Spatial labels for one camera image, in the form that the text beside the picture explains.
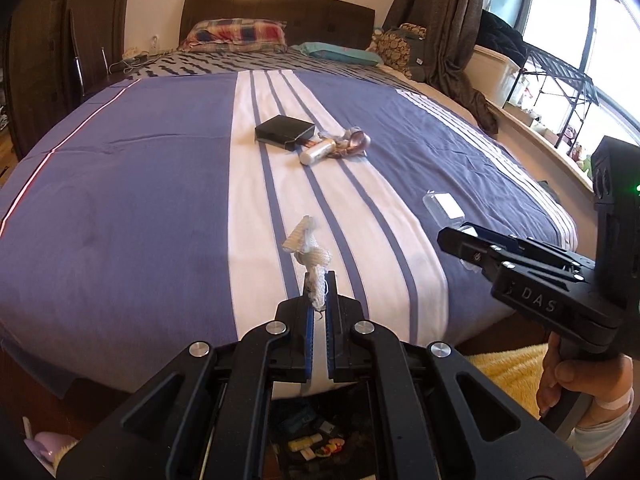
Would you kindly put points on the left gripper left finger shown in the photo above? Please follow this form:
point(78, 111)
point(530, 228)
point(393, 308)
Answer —
point(204, 415)

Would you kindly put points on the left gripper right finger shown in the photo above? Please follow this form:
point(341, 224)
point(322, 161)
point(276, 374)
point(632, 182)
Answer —
point(434, 414)

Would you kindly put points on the white tube yellow cap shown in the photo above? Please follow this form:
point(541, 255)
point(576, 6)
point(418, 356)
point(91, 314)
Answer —
point(314, 153)

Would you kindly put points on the brown striped ribbon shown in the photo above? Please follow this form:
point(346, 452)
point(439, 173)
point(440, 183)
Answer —
point(353, 142)

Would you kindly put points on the black box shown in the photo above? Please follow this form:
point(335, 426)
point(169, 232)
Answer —
point(284, 132)

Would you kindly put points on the black trash bin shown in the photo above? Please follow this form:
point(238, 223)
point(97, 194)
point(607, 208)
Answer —
point(325, 436)

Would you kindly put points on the person's right hand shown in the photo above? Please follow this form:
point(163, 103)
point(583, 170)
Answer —
point(608, 382)

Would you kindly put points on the yellow fluffy rug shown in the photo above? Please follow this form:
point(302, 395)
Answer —
point(516, 372)

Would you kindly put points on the clear plastic packaging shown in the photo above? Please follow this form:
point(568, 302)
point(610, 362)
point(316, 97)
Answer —
point(446, 212)

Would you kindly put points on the blue striped bed cover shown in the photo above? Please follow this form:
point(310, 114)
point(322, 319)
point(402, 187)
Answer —
point(151, 217)

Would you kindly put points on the black metal rack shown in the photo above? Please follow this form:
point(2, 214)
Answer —
point(544, 76)

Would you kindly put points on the white storage box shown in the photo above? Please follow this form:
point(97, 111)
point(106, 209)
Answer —
point(492, 74)

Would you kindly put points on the brown patterned cushion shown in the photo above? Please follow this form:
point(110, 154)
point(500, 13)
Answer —
point(401, 48)

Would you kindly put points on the brown curtain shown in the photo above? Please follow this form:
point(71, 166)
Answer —
point(451, 31)

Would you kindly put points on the zebra pattern bed sheet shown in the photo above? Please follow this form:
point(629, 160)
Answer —
point(181, 63)

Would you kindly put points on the teal pillow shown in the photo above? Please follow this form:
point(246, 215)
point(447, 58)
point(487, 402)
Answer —
point(332, 52)

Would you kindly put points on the plaid red blue pillow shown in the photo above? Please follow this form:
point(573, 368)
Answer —
point(235, 35)

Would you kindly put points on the dark wooden headboard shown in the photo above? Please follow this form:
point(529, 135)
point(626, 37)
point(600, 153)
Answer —
point(332, 21)

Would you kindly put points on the dark wooden wardrobe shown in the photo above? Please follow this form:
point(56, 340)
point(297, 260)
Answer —
point(54, 54)

